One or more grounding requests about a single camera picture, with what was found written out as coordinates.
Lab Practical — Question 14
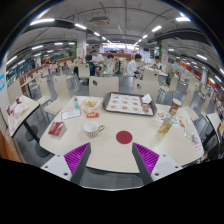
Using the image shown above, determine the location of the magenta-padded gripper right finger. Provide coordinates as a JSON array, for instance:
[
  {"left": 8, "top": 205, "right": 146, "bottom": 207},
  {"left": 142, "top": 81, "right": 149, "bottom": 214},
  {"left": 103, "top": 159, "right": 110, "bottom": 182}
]
[{"left": 131, "top": 142, "right": 184, "bottom": 186}]

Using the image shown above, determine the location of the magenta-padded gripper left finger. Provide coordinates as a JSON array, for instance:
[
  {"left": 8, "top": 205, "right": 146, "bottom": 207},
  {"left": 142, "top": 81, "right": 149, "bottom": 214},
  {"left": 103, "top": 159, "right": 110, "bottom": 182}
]
[{"left": 40, "top": 142, "right": 92, "bottom": 186}]

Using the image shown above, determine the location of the clear bottle with yellow drink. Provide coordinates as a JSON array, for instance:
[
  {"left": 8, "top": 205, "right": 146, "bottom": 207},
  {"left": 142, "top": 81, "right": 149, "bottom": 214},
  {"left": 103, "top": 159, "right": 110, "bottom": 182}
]
[{"left": 158, "top": 113, "right": 174, "bottom": 137}]

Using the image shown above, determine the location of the flat round red coaster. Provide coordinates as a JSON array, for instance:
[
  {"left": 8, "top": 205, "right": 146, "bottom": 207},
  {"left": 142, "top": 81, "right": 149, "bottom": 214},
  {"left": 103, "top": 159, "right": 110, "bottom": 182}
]
[{"left": 115, "top": 130, "right": 134, "bottom": 145}]

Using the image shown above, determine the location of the red carton box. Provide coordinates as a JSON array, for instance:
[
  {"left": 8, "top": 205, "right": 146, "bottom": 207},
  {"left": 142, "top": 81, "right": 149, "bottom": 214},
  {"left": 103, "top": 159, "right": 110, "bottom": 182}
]
[{"left": 48, "top": 121, "right": 68, "bottom": 137}]

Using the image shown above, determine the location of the colourful printed leaflet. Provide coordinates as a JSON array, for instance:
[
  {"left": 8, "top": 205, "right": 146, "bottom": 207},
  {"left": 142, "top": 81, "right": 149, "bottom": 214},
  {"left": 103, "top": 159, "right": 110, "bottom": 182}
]
[{"left": 155, "top": 109, "right": 172, "bottom": 123}]

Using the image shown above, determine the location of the white printed card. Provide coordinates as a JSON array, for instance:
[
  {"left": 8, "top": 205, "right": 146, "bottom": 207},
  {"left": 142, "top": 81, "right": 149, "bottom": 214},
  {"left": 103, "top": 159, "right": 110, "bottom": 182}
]
[{"left": 60, "top": 108, "right": 83, "bottom": 121}]

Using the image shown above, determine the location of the small red sauce packet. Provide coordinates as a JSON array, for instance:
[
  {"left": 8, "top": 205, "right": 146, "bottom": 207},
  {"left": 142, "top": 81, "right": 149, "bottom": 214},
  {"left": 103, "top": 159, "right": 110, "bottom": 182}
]
[{"left": 86, "top": 111, "right": 100, "bottom": 119}]

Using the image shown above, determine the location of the clear plastic packet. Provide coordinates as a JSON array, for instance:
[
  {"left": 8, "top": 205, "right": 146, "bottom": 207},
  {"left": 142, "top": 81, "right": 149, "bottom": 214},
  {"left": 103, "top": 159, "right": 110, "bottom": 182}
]
[{"left": 183, "top": 126, "right": 198, "bottom": 143}]

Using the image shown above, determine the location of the paper wrapper with fried food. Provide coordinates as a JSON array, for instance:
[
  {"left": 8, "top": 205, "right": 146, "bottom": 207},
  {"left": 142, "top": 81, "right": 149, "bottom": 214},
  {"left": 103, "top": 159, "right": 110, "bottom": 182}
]
[{"left": 79, "top": 96, "right": 104, "bottom": 114}]

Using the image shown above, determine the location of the red paper cup with lid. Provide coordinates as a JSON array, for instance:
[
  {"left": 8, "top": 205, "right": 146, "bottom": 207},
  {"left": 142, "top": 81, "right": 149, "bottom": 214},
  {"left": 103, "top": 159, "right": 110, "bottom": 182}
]
[{"left": 168, "top": 98, "right": 182, "bottom": 117}]

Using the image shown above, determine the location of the dark food tray with paper liner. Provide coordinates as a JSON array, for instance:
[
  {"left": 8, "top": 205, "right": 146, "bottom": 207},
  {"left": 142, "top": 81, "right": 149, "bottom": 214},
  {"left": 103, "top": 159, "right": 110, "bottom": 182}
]
[{"left": 102, "top": 91, "right": 158, "bottom": 117}]

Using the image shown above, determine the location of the crumpled white napkin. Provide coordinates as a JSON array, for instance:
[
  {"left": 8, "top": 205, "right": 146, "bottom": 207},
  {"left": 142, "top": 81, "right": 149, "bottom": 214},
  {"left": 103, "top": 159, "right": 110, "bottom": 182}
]
[{"left": 141, "top": 93, "right": 153, "bottom": 104}]

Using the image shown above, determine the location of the beige neighbour table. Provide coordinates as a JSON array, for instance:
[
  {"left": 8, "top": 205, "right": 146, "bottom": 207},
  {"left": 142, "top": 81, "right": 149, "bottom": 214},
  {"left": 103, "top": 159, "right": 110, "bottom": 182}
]
[{"left": 6, "top": 94, "right": 51, "bottom": 158}]

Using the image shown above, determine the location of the beige chair with round hole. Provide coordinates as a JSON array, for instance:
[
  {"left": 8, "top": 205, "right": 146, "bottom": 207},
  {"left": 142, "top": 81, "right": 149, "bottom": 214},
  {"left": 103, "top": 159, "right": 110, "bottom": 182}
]
[
  {"left": 131, "top": 78, "right": 161, "bottom": 103},
  {"left": 88, "top": 75, "right": 120, "bottom": 98}
]

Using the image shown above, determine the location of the beige table with dark edge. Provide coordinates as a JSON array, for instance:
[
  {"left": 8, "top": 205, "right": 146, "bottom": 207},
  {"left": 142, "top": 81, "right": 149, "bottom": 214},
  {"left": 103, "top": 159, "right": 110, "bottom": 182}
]
[{"left": 204, "top": 112, "right": 224, "bottom": 141}]

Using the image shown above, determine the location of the crumpled paper wrapper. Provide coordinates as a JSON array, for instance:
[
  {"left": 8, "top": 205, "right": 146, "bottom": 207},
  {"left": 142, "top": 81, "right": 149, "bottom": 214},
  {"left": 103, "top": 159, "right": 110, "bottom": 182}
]
[{"left": 6, "top": 98, "right": 31, "bottom": 123}]

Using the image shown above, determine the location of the group of beige chairs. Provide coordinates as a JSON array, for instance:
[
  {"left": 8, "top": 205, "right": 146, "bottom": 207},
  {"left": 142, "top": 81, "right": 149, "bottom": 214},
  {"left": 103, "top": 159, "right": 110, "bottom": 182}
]
[{"left": 6, "top": 58, "right": 214, "bottom": 118}]

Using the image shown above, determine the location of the ceiling air conditioner unit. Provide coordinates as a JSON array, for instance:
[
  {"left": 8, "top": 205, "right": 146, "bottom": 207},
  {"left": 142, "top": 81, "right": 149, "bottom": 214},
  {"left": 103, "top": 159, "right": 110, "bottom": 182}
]
[{"left": 90, "top": 15, "right": 111, "bottom": 27}]

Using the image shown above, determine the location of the group of ceiling lights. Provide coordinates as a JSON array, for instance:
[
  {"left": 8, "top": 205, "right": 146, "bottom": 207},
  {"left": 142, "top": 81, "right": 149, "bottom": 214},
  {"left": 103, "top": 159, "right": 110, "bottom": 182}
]
[{"left": 5, "top": 14, "right": 224, "bottom": 84}]

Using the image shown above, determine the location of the white mug with handle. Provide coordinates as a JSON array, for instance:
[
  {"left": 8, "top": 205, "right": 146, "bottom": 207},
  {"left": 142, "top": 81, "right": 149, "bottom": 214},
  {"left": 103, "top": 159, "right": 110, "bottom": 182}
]
[{"left": 82, "top": 119, "right": 106, "bottom": 139}]

